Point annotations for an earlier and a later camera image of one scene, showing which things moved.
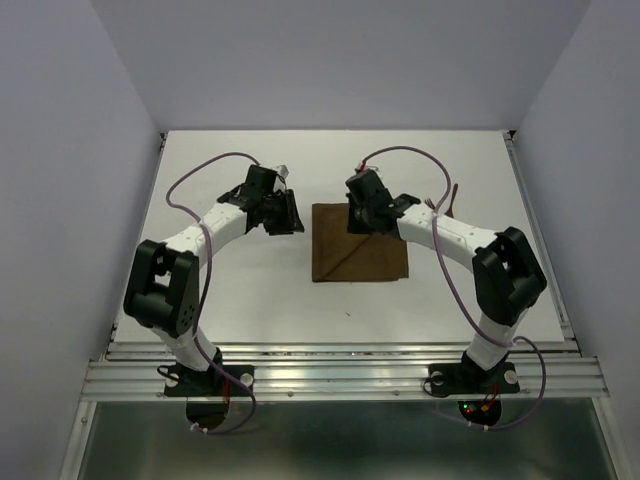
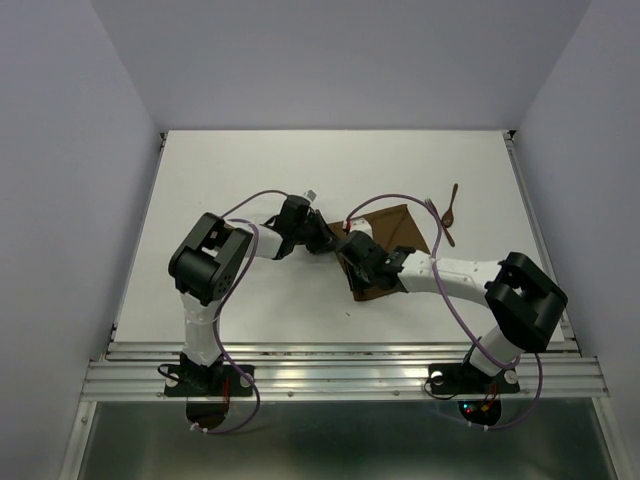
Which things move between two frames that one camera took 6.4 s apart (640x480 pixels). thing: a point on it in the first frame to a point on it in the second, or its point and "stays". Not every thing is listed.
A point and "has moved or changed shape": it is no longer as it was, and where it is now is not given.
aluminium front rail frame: x=341 y=372 stays
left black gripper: x=291 y=221 to x=325 y=237
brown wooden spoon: x=449 y=213 stays
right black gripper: x=353 y=226 to x=355 y=281
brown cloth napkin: x=341 y=256 has moved or changed shape
